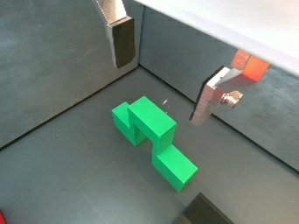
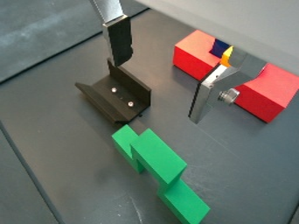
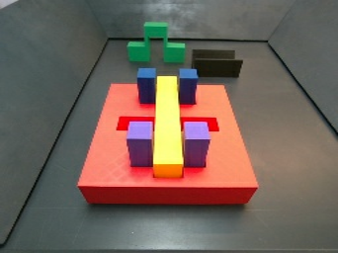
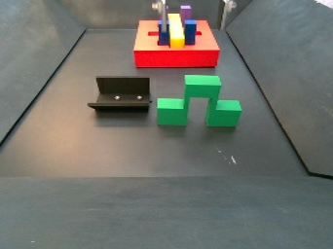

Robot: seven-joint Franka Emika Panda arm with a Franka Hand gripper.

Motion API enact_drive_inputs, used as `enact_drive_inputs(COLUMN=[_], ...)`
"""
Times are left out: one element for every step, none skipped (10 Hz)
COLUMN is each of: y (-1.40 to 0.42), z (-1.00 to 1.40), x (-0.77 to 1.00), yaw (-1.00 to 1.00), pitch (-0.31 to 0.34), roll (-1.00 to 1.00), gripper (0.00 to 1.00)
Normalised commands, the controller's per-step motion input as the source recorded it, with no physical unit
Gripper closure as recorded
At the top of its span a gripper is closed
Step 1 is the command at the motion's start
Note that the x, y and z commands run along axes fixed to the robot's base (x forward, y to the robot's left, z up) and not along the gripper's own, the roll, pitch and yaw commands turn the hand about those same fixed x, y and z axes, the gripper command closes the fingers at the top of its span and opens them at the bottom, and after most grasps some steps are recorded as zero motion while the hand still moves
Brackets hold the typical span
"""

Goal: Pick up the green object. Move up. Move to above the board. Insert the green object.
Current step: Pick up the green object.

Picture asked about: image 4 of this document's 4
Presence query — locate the green arch-shaped block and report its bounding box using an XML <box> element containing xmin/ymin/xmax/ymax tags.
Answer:
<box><xmin>158</xmin><ymin>75</ymin><xmax>242</xmax><ymax>127</ymax></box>

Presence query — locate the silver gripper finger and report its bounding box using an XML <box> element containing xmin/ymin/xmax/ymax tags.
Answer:
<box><xmin>219</xmin><ymin>0</ymin><xmax>237</xmax><ymax>29</ymax></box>
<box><xmin>153</xmin><ymin>0</ymin><xmax>167</xmax><ymax>32</ymax></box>

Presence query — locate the purple U-shaped block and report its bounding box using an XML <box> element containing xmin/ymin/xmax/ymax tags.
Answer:
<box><xmin>179</xmin><ymin>5</ymin><xmax>191</xmax><ymax>20</ymax></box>

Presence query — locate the yellow block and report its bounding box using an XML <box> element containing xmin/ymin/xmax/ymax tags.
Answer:
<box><xmin>167</xmin><ymin>14</ymin><xmax>185</xmax><ymax>49</ymax></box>

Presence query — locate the red board base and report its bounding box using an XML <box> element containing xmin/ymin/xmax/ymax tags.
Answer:
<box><xmin>132</xmin><ymin>20</ymin><xmax>219</xmax><ymax>68</ymax></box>

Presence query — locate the black angle bracket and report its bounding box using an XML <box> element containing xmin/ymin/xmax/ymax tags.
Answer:
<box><xmin>87</xmin><ymin>76</ymin><xmax>151</xmax><ymax>111</ymax></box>

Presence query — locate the blue U-shaped block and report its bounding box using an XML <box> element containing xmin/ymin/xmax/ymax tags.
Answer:
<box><xmin>158</xmin><ymin>19</ymin><xmax>198</xmax><ymax>48</ymax></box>

